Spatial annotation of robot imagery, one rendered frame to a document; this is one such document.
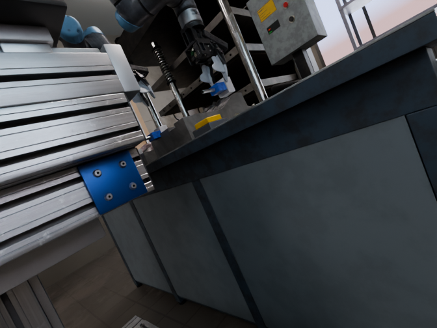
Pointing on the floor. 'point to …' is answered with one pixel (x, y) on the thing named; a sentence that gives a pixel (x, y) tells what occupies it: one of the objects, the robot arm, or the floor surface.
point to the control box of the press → (288, 30)
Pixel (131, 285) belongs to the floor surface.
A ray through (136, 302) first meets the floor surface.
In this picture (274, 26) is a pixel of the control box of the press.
